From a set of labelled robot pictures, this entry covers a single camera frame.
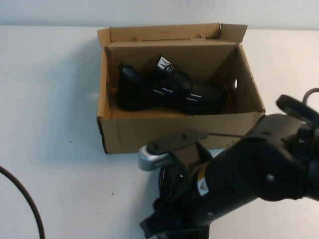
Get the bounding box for long black camera cable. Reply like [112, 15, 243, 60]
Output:
[0, 165, 46, 239]

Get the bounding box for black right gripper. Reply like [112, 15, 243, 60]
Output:
[140, 146, 213, 239]

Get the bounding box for grey right arm cable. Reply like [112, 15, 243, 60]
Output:
[302, 89, 319, 104]

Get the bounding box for grey right camera mount plate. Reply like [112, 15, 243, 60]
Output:
[146, 128, 213, 156]

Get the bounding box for brown cardboard shoe box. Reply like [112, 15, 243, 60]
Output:
[96, 22, 266, 155]

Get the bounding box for black mesh sneaker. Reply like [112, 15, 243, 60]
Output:
[116, 54, 229, 116]
[151, 166, 192, 239]

